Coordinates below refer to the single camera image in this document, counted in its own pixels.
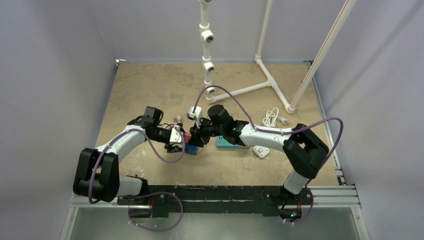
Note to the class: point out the white PVC pipe frame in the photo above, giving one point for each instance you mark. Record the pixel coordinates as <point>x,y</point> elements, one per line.
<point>271,30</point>

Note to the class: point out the blue cube socket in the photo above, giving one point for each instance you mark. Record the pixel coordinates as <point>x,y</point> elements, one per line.
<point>191,149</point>

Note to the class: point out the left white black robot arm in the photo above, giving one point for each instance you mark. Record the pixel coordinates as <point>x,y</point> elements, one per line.
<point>97,174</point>

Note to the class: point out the pink square plug adapter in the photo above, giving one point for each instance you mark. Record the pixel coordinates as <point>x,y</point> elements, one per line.
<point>187,137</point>

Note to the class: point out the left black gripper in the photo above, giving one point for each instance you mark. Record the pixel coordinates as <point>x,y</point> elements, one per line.
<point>171,148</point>

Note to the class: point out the teal power strip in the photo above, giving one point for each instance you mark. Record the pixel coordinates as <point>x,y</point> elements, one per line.
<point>222,143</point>

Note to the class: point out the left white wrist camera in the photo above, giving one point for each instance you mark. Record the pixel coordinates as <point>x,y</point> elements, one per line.
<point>176,137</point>

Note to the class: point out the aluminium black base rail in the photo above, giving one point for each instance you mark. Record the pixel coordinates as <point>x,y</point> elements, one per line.
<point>267,200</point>

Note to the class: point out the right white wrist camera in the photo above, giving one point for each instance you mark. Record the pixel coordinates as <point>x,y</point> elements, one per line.
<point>195,113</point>

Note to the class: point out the white square wall adapter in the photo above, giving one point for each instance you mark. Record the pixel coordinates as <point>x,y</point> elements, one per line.
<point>260,151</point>

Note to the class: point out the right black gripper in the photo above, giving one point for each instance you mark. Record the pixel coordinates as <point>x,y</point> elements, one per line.
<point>201,133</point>

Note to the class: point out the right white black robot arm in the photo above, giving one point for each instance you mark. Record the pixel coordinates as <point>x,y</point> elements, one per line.
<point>305,151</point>

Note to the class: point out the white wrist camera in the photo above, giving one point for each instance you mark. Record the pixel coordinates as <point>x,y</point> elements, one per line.
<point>176,137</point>
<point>195,113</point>

